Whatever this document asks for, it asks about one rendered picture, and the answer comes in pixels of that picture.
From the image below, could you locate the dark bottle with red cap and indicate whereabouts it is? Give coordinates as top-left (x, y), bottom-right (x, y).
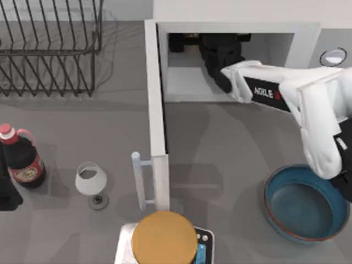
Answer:
top-left (0, 123), bottom-right (47, 189)

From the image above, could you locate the round orange disc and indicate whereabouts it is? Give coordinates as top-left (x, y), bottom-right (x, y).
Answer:
top-left (131, 211), bottom-right (199, 264)

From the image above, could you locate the white kitchen scale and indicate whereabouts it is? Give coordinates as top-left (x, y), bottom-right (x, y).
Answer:
top-left (113, 221), bottom-right (216, 264)

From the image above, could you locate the blue bowl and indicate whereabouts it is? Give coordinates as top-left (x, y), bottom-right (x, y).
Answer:
top-left (264, 163), bottom-right (351, 244)

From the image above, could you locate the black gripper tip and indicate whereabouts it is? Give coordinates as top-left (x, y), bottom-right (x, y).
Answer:
top-left (0, 142), bottom-right (24, 213)

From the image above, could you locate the dark wire dish rack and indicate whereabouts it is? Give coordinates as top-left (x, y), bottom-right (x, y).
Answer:
top-left (0, 0), bottom-right (105, 97)

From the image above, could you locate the white microwave oven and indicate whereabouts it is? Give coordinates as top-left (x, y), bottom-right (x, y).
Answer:
top-left (144, 0), bottom-right (352, 104)

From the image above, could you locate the white wine glass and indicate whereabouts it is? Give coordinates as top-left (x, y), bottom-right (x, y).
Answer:
top-left (74, 162), bottom-right (109, 211)

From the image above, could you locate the white microwave door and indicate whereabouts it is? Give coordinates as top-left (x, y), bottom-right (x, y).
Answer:
top-left (144, 19), bottom-right (170, 213)

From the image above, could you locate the pale blue door handle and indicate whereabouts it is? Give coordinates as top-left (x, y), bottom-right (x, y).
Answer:
top-left (131, 151), bottom-right (155, 211)

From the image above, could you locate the round microwave knob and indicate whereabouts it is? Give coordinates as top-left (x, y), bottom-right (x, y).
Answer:
top-left (320, 47), bottom-right (348, 67)

